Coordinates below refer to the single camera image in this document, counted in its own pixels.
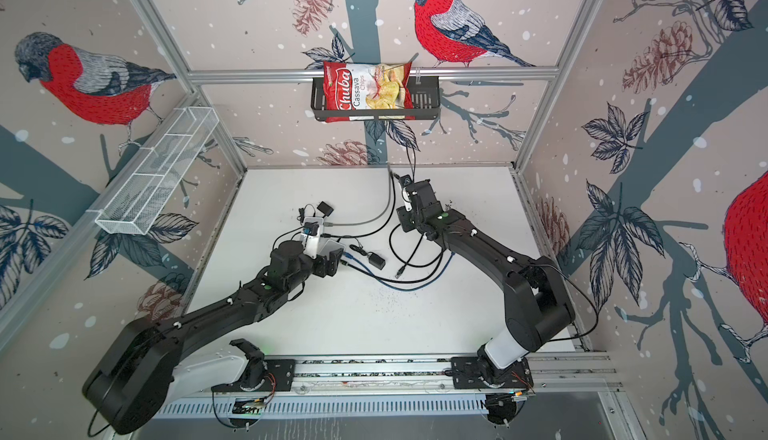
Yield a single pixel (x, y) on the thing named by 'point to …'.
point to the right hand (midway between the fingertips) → (404, 212)
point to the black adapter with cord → (322, 207)
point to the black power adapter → (373, 258)
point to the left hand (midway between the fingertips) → (330, 246)
